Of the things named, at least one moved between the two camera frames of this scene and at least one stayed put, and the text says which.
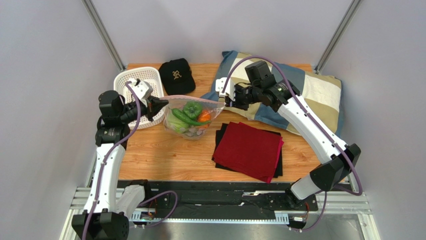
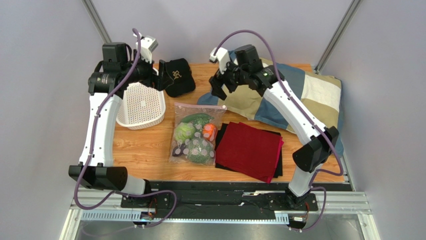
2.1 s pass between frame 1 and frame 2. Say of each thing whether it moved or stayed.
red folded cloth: stayed
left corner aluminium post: stayed
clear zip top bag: moved
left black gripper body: moved
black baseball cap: stayed
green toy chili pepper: moved
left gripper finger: moved
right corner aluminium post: stayed
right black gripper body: moved
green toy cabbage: moved
